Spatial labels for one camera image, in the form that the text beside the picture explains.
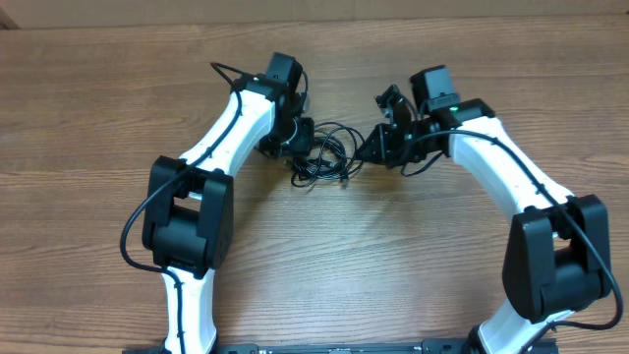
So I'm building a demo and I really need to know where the black thick USB cable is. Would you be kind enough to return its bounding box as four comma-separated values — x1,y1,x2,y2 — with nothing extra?
289,122,368,189

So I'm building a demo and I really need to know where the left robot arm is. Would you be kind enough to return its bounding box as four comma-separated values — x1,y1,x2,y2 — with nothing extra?
142,53,315,353

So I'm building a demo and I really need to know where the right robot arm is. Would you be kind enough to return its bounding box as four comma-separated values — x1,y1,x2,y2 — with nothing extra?
357,66,623,353

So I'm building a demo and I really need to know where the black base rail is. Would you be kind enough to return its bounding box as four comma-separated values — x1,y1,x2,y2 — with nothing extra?
122,338,560,354

